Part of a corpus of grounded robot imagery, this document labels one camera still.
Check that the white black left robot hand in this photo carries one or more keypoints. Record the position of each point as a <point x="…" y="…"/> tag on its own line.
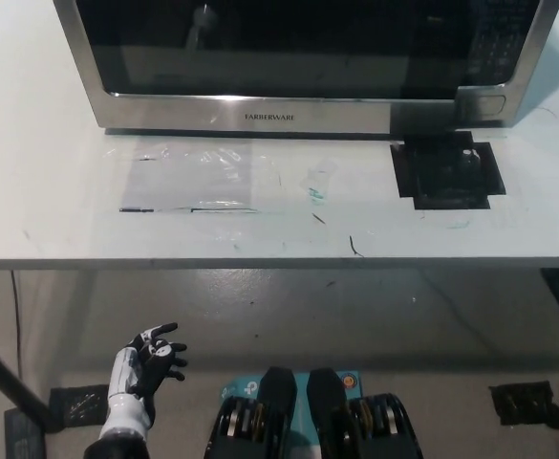
<point x="126" y="387"/>

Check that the black ribbed left robot torso block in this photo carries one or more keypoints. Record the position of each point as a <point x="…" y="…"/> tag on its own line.
<point x="255" y="421"/>

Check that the black ribbed robot torso block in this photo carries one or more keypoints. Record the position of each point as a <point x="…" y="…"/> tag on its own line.
<point x="255" y="421"/>
<point x="355" y="421"/>

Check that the black ribbed right robot torso block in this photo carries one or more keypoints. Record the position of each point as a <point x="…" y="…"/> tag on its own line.
<point x="355" y="421"/>

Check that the stainless steel Farberware microwave body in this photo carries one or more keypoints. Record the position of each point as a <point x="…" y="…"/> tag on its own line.
<point x="508" y="102"/>

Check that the black floor tape patch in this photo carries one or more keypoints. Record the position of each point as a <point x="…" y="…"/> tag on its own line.
<point x="518" y="401"/>
<point x="78" y="404"/>

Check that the dark grey floor mat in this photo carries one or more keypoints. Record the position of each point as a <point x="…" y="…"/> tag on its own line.
<point x="21" y="437"/>

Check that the clear plastic sheet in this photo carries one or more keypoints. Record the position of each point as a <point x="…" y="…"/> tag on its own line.
<point x="188" y="181"/>

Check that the small clear tape piece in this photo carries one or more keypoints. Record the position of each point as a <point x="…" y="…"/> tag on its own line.
<point x="319" y="179"/>

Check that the small silver knob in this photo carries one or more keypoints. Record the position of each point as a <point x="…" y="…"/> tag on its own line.
<point x="467" y="158"/>

